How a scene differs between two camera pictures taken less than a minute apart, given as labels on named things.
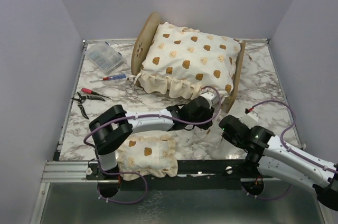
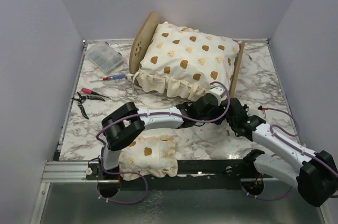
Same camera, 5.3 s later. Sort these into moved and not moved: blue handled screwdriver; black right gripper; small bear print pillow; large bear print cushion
Moved: black right gripper
Not moved: small bear print pillow; blue handled screwdriver; large bear print cushion
